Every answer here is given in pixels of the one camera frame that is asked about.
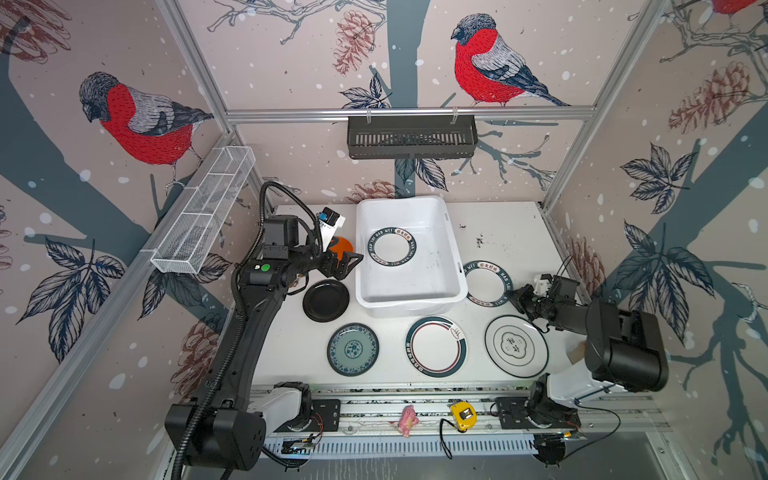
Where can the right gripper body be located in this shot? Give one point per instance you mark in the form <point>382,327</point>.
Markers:
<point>538,304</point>

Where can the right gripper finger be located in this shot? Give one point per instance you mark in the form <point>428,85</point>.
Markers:
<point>519,296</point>
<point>527,310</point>

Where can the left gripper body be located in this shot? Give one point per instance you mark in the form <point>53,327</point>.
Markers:
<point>313,259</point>

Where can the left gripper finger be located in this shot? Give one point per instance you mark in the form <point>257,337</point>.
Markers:
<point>338,271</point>
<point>350,260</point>

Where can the green rim lettered plate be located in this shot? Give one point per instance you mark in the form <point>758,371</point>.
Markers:
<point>488,283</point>
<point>391,247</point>

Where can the white plate black flower outline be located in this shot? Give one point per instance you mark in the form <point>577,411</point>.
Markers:
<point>516,346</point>

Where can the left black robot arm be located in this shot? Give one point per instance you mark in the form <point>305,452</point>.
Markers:
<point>220,426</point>

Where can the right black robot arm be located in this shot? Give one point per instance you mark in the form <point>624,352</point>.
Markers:
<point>623,350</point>

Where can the white plastic bin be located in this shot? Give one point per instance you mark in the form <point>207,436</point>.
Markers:
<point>412,264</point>

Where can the orange plate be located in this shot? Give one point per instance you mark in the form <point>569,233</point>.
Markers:
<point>340,245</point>

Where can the glass jar brown contents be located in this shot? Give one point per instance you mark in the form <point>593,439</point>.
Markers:
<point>578,353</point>

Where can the green patterned plate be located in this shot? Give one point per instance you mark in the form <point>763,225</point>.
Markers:
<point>353,349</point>

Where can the white plate green red rim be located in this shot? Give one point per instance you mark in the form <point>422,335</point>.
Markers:
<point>436,346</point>

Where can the yellow tape measure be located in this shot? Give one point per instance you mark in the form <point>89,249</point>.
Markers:
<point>464,414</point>

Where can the pink toy figure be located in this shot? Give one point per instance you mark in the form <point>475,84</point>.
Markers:
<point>407,421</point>

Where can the small circuit board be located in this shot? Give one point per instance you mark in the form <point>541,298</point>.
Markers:
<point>300,447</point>

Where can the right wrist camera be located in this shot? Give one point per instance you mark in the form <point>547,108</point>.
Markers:
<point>543,283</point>

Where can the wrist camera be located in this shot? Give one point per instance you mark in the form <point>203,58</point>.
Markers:
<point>329,222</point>
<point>543,283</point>

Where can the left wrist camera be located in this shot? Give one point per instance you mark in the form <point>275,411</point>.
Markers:
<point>329,222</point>

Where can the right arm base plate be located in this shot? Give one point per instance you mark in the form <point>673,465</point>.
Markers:
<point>517,413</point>

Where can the black hanging wall basket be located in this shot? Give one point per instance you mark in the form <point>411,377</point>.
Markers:
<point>412,137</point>

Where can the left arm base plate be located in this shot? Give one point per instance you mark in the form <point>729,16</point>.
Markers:
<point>324,417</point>

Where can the white wire mesh shelf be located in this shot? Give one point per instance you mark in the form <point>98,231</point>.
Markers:
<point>193,233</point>

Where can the aluminium horizontal frame bar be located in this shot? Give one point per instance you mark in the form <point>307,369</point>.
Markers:
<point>524,113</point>

